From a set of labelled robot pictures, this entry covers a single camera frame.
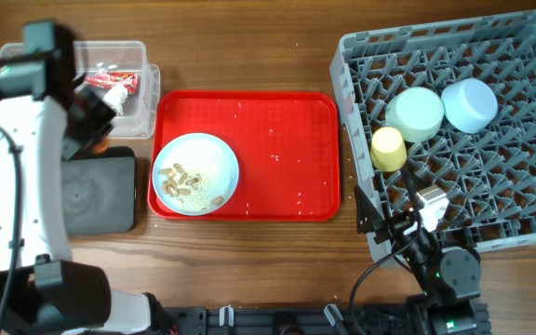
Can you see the red snack wrapper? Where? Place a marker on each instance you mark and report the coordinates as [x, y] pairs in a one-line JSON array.
[[107, 80]]

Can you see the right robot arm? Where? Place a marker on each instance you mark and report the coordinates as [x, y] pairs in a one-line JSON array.
[[449, 278]]

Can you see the mint green bowl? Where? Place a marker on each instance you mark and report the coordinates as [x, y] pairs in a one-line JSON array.
[[417, 113]]

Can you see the grey dishwasher rack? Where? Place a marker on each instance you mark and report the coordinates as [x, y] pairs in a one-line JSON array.
[[489, 176]]

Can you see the light blue bowl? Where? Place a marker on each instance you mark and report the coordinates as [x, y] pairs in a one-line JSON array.
[[470, 105]]

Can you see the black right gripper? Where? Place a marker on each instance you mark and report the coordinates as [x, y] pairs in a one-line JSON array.
[[375, 221]]

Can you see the white tissue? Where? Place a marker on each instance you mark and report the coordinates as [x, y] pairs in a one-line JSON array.
[[115, 98]]

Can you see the orange carrot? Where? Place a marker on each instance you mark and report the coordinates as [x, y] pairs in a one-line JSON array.
[[101, 147]]

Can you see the black tray bin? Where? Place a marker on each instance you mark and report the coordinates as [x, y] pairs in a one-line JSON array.
[[99, 193]]

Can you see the yellow plastic cup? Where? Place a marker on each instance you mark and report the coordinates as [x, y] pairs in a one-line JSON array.
[[388, 151]]

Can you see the red plastic tray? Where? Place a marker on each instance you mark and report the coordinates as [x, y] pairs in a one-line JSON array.
[[286, 144]]

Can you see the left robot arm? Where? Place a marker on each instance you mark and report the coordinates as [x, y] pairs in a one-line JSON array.
[[47, 116]]

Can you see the light blue plate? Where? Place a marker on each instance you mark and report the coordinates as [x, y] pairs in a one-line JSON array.
[[195, 174]]

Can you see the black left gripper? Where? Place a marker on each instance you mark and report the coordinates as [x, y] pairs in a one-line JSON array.
[[73, 145]]

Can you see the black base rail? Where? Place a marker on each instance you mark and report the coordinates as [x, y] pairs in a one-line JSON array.
[[396, 319]]

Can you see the clear plastic bin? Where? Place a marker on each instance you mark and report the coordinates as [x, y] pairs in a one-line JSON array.
[[139, 116]]

